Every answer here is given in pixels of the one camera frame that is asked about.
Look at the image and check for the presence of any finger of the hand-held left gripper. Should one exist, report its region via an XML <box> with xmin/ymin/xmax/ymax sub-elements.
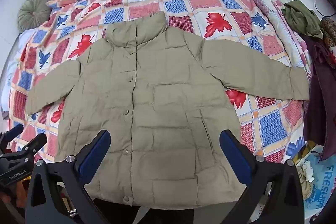
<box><xmin>0</xmin><ymin>124</ymin><xmax>24</xmax><ymax>147</ymax></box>
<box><xmin>0</xmin><ymin>133</ymin><xmax>48</xmax><ymax>161</ymax></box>

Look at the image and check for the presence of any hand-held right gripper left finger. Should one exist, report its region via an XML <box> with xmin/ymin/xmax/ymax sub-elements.
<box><xmin>25</xmin><ymin>130</ymin><xmax>112</xmax><ymax>224</ymax></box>

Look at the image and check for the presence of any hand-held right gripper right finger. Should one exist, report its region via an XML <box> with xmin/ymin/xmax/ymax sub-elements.
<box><xmin>219</xmin><ymin>130</ymin><xmax>305</xmax><ymax>224</ymax></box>

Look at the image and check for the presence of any olive green puffer jacket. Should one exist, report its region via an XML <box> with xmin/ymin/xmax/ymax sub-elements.
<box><xmin>25</xmin><ymin>13</ymin><xmax>310</xmax><ymax>207</ymax></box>

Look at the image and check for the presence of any light blue floral pillow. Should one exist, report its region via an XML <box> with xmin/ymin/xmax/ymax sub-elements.
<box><xmin>0</xmin><ymin>30</ymin><xmax>27</xmax><ymax>114</ymax></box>

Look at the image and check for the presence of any blue printed plastic bag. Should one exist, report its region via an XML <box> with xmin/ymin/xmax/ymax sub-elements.
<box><xmin>297</xmin><ymin>145</ymin><xmax>336</xmax><ymax>216</ymax></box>

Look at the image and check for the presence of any dark maroon garment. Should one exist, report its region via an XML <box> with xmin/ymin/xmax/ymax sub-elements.
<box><xmin>299</xmin><ymin>34</ymin><xmax>336</xmax><ymax>161</ymax></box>

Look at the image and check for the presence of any round green pleated cushion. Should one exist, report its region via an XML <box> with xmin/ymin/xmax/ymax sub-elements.
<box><xmin>17</xmin><ymin>0</ymin><xmax>53</xmax><ymax>30</ymax></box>

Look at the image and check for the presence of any olive green garment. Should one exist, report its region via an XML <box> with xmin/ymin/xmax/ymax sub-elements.
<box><xmin>282</xmin><ymin>0</ymin><xmax>323</xmax><ymax>39</ymax></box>

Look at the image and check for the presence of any brown patterned cloth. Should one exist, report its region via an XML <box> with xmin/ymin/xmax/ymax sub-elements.
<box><xmin>319</xmin><ymin>17</ymin><xmax>336</xmax><ymax>48</ymax></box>

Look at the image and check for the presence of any leaf print checked bedsheet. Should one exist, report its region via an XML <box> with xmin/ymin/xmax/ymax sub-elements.
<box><xmin>8</xmin><ymin>0</ymin><xmax>313</xmax><ymax>169</ymax></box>

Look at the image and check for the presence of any black cable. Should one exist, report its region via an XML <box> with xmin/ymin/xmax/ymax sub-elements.
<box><xmin>314</xmin><ymin>0</ymin><xmax>336</xmax><ymax>17</ymax></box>

